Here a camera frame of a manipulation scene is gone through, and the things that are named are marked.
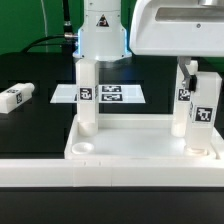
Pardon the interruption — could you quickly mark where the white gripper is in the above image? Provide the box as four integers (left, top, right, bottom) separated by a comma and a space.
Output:
130, 0, 224, 92

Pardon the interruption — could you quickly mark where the white desk top tray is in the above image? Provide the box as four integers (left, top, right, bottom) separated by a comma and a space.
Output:
64, 114, 224, 160

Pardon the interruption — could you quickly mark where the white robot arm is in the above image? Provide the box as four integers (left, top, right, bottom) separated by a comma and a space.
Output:
74, 0, 224, 91

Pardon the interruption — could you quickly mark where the fiducial marker sheet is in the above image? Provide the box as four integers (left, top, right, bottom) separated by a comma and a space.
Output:
51, 84, 145, 103

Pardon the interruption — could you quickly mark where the white L-shaped fence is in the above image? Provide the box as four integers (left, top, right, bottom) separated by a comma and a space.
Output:
0, 134, 224, 187

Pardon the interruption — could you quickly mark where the black cable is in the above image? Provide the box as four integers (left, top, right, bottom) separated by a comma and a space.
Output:
21, 0, 80, 53

